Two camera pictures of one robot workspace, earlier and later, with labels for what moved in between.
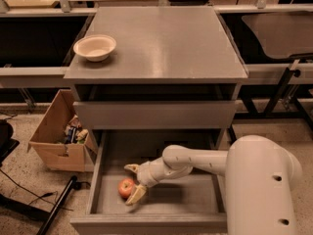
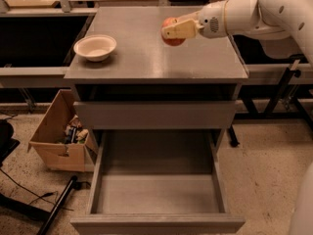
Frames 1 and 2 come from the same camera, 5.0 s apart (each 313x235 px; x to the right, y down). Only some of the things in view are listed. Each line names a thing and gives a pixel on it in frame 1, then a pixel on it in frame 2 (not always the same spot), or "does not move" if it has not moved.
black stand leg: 44,226 does not move
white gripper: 147,174 -> 211,22
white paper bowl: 95,47 does not move
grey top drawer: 156,115 does not move
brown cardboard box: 46,142 does not move
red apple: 125,188 -> 170,41
